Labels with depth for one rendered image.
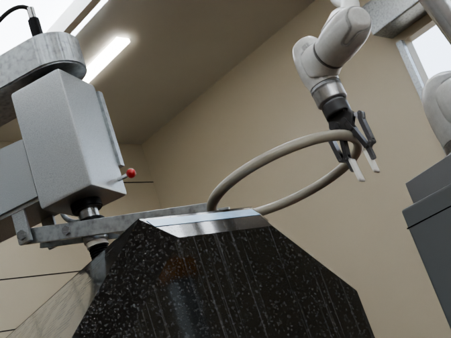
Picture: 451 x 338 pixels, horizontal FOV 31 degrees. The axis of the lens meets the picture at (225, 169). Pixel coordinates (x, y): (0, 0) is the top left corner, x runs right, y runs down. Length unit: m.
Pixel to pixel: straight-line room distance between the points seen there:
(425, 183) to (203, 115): 6.73
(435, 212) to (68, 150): 1.13
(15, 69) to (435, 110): 1.36
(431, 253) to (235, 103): 6.45
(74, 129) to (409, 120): 5.10
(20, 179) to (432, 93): 1.32
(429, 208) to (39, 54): 1.32
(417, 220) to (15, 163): 1.27
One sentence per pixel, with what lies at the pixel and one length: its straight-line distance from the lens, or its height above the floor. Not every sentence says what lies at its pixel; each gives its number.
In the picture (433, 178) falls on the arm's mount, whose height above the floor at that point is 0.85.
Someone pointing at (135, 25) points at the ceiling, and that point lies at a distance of 7.48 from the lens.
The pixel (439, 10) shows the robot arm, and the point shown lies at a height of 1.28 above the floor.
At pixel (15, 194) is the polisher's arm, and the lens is 2.71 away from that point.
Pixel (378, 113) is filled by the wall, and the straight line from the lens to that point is 7.58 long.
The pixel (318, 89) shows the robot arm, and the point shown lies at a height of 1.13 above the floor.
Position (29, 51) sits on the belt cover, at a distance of 2.79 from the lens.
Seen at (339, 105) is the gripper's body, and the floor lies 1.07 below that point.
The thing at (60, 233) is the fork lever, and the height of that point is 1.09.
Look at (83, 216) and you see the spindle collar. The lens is 2.63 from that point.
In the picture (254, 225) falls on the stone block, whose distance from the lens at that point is 2.04.
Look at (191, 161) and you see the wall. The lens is 9.26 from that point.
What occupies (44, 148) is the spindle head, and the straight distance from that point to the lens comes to 2.66.
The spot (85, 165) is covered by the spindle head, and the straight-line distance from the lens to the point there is 2.56.
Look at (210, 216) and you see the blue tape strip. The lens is 2.04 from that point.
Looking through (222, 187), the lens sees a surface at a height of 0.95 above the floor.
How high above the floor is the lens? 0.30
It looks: 18 degrees up
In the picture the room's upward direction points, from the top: 19 degrees counter-clockwise
